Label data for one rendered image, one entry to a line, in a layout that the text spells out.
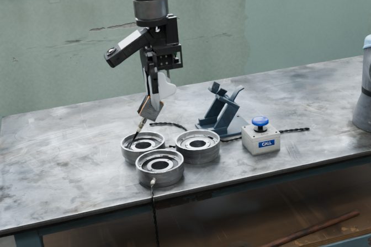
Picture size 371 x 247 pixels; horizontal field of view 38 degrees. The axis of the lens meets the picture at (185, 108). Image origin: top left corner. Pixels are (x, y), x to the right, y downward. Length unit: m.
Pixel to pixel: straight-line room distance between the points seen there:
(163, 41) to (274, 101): 0.48
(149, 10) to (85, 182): 0.40
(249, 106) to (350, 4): 1.82
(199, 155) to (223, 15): 1.77
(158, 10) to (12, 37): 1.69
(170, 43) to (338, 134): 0.48
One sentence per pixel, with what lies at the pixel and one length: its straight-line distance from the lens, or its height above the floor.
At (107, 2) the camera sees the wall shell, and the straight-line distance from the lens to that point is 2.75.
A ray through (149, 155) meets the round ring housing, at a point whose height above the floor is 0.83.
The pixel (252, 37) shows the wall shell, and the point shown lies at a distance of 3.01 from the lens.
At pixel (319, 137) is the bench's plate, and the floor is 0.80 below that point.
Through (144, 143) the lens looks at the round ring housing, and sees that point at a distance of 1.29.
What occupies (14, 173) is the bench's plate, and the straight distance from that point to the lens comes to 1.32.
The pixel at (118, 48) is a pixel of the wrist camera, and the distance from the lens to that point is 1.18.
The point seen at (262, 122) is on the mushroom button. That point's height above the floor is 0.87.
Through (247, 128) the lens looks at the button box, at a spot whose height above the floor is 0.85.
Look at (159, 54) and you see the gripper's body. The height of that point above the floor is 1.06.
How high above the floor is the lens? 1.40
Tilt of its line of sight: 23 degrees down
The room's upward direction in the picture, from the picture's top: 5 degrees counter-clockwise
